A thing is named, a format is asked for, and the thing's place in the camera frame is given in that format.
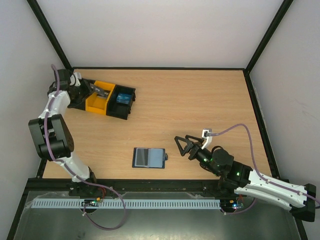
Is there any black VIP card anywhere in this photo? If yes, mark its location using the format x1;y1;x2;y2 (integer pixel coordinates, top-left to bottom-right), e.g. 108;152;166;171
90;83;105;96

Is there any blue leather card holder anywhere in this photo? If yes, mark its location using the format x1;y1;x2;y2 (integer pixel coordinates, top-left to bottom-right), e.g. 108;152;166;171
132;147;168;169

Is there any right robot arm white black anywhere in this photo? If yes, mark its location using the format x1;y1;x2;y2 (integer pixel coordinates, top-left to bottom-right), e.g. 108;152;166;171
174;135;316;222

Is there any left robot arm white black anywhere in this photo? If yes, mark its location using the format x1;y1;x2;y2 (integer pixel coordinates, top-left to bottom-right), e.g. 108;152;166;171
28;69;99;197

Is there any black card in yellow bin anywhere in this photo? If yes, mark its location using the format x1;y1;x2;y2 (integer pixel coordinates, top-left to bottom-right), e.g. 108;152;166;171
100;91;110;99

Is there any blue card in bin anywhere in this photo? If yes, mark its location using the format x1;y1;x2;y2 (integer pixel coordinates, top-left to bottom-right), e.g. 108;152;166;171
116;92;132;105

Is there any left black storage bin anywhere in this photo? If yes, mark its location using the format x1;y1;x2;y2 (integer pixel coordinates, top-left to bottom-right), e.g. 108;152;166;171
68;78;96;111

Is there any black storage bin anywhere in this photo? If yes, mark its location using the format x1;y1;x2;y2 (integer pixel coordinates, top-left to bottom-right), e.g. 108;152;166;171
106;84;136;120
68;78;96;111

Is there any yellow storage bin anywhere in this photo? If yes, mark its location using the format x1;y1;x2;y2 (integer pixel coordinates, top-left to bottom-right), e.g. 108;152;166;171
85;81;116;115

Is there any right black storage bin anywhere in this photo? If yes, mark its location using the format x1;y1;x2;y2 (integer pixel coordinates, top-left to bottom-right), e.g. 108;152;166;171
106;84;136;120

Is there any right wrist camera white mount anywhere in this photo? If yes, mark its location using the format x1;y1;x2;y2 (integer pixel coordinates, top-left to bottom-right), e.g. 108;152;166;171
201;128;213;149

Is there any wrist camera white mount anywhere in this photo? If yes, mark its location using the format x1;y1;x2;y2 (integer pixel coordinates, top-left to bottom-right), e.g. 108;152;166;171
69;72;82;87
201;128;213;149

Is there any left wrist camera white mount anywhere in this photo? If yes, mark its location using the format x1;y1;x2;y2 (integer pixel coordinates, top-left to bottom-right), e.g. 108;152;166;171
69;72;82;87

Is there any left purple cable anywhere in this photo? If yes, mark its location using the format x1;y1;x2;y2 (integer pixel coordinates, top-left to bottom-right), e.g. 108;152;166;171
42;64;127;230

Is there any purple cable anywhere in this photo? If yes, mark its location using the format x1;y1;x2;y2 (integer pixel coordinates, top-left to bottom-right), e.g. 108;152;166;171
42;64;127;230
211;123;320;216

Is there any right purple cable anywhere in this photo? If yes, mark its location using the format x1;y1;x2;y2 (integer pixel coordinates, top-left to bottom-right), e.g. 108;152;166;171
211;123;320;216

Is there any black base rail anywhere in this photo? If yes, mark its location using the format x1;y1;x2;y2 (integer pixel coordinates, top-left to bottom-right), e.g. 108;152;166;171
67;179;228;198

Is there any light blue slotted cable duct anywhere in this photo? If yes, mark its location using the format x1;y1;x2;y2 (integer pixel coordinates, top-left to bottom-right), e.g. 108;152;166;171
31;198;221;210

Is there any black enclosure frame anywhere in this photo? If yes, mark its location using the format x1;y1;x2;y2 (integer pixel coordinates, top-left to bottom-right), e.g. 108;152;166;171
7;0;308;240

